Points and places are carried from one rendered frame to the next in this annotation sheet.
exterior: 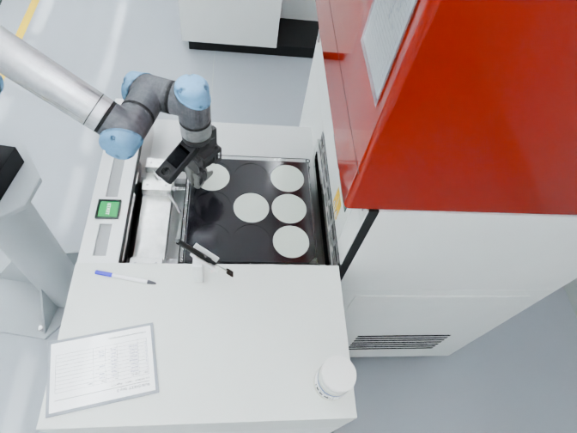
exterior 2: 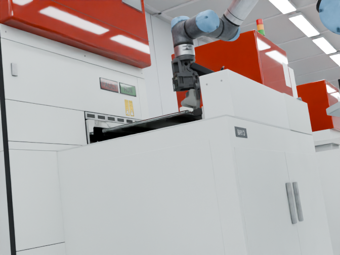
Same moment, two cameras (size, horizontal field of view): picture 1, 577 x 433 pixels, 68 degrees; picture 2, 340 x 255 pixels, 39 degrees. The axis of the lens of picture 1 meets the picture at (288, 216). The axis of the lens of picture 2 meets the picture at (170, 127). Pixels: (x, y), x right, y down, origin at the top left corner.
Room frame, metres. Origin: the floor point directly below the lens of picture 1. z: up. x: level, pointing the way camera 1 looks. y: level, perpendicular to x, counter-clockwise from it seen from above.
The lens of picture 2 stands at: (2.00, 1.36, 0.60)
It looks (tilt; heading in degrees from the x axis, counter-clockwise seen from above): 9 degrees up; 223
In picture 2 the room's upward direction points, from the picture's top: 7 degrees counter-clockwise
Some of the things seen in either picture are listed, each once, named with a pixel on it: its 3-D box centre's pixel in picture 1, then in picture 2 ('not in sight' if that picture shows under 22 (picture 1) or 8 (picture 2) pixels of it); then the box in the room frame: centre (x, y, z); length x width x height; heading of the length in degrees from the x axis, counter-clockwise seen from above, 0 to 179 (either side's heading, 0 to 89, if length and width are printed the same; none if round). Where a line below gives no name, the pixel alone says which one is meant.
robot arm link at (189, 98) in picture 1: (191, 101); (182, 33); (0.70, 0.27, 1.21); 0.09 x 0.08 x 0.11; 88
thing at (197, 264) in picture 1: (205, 265); not in sight; (0.40, 0.16, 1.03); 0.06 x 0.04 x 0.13; 104
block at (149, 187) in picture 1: (157, 187); not in sight; (0.66, 0.38, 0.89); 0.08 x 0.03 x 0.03; 104
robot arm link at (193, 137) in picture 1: (195, 126); (184, 53); (0.70, 0.27, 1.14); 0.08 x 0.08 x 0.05
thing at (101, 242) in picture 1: (122, 186); (250, 105); (0.65, 0.48, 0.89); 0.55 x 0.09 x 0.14; 14
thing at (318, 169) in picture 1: (323, 205); (122, 135); (0.73, -0.09, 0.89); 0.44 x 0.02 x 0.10; 14
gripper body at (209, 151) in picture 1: (199, 148); (185, 74); (0.71, 0.26, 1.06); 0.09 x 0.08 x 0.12; 149
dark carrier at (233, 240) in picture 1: (251, 207); (168, 125); (0.67, 0.11, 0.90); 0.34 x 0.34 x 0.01; 14
